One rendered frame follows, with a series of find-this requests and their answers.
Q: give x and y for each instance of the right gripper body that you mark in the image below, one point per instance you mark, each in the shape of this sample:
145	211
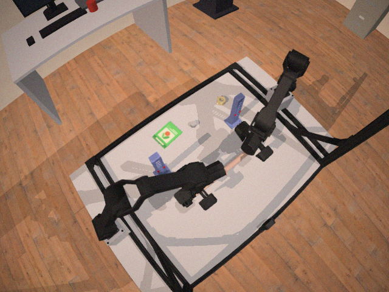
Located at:
265	152

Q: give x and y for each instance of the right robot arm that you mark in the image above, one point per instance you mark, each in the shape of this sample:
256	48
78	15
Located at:
294	66

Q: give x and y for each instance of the long tan rail with center flange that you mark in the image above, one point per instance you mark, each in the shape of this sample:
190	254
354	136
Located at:
232	164

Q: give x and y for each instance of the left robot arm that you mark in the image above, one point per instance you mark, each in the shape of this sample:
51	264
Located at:
194	176

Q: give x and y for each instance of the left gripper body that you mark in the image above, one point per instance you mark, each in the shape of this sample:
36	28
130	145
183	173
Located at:
208	201

